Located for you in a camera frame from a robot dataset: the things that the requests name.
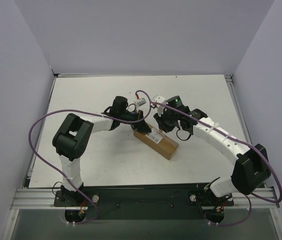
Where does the brown cardboard express box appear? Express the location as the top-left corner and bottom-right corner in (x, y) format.
(134, 124), (179, 160)

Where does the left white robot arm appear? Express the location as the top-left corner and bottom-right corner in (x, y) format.
(52, 96), (151, 206)

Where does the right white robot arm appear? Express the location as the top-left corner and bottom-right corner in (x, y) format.
(151, 95), (271, 198)

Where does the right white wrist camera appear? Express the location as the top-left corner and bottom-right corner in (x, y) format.
(150, 95), (166, 117)

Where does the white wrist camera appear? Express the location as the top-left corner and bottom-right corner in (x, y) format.
(150, 95), (166, 117)
(134, 98), (146, 108)

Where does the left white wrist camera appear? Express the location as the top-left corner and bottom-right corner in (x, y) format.
(134, 98), (146, 108)

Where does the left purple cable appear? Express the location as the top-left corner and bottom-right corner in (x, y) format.
(28, 89), (152, 225)

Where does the purple cable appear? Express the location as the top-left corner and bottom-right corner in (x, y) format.
(28, 89), (152, 225)
(150, 101), (282, 227)

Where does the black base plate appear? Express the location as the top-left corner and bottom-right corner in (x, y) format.
(54, 183), (234, 223)

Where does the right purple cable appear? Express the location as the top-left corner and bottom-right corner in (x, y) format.
(150, 101), (282, 227)

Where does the aluminium frame rail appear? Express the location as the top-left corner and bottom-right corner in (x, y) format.
(11, 188), (280, 210)

